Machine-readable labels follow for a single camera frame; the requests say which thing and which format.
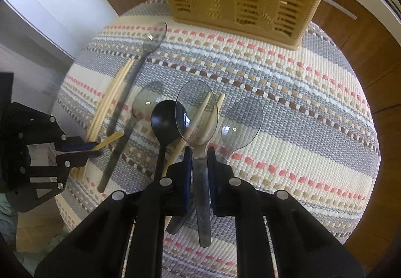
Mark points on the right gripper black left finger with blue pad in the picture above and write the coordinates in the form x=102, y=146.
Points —
x=123, y=236

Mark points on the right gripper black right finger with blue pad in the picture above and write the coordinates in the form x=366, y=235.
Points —
x=275, y=235

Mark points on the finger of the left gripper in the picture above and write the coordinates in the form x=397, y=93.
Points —
x=74, y=143
x=76, y=159

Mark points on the clear smoky plastic spoon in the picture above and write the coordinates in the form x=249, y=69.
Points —
x=190, y=97

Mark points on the light green sleeve forearm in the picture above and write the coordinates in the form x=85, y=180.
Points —
x=8, y=222

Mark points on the wooden chopstick pair left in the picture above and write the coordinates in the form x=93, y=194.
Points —
x=106, y=101

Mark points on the clear plastic spoon left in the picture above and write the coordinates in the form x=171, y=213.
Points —
x=142, y=108

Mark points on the black plastic spoon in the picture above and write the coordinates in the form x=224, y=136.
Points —
x=165, y=130

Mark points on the wooden chopstick under spoons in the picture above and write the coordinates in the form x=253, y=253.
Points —
x=197, y=130

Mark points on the clear plastic spoon right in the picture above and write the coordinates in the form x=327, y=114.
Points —
x=240, y=126

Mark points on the striped woven table mat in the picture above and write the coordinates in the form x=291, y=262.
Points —
x=74, y=109

